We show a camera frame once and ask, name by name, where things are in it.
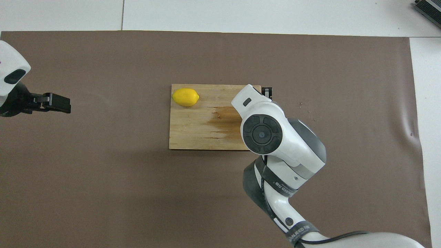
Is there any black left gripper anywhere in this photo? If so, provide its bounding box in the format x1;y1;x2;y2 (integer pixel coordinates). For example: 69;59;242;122
0;82;72;118

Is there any yellow lemon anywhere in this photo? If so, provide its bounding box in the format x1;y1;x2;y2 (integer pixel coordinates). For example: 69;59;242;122
172;88;200;107

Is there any wooden cutting board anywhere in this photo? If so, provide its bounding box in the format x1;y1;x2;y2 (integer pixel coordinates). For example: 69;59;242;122
169;84;262;151

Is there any brown paper table mat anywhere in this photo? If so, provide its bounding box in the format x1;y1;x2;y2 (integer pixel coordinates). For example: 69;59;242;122
0;30;433;248

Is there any grey metal device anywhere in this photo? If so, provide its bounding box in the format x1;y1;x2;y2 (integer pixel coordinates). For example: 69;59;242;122
413;0;441;25

